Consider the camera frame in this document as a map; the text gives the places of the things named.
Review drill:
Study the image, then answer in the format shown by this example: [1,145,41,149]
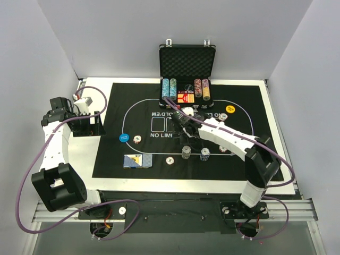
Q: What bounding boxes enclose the light blue chip row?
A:
[161,78,169,100]

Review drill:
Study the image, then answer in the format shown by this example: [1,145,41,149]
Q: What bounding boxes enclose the clear dealer button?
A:
[184,84,194,91]

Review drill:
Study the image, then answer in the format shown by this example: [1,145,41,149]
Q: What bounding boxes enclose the blue poker chip stack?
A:
[200,148,210,162]

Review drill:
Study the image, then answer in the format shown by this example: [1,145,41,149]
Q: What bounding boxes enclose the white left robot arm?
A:
[31,108,109,219]

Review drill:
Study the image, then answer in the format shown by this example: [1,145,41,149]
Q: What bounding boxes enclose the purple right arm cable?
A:
[162,96,296,241]

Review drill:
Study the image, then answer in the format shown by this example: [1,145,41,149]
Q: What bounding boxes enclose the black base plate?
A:
[79,191,269,234]

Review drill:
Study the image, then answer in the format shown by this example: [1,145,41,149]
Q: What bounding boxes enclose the yellow big blind button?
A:
[225,105,236,114]

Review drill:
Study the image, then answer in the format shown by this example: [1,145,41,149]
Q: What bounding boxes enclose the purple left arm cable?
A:
[14,86,140,241]

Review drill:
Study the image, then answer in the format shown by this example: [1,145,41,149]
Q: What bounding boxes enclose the red chip row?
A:
[194,79,202,98]

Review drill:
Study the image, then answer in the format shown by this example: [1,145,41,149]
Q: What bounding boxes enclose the red poker chip stack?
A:
[166,157,174,165]

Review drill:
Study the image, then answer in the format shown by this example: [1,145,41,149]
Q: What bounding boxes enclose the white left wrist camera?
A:
[73,97,92,115]

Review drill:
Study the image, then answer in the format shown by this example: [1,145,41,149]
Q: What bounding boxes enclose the purple yellow chip row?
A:
[201,79,211,101]

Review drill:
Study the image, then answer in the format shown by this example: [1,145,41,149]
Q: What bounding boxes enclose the green chip row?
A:
[169,78,177,100]

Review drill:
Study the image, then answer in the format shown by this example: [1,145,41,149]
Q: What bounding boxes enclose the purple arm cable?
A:
[14,86,140,241]
[162,96,296,241]

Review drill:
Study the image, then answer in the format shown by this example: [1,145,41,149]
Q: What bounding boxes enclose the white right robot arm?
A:
[171,110,281,217]

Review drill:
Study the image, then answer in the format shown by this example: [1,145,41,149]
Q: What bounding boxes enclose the grey poker chip stack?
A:
[182,146,191,159]

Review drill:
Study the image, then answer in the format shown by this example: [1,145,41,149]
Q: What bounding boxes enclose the black poker felt mat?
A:
[91,82,284,182]

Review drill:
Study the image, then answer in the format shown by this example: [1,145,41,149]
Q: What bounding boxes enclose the blue small blind button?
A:
[118,133,130,143]

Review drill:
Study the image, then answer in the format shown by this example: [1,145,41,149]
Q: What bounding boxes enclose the red playing card box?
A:
[177,93,194,104]

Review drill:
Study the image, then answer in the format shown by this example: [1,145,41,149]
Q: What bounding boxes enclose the blue playing card deck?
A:
[123,154,153,168]

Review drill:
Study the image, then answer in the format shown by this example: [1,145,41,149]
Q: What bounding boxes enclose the aluminium poker chip case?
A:
[159,39,216,109]

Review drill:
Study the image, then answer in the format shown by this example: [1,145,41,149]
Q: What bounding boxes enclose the red chips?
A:
[219,146,228,153]
[133,135,142,144]

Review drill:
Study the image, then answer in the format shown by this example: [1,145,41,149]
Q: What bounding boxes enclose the aluminium frame rail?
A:
[32,199,318,223]

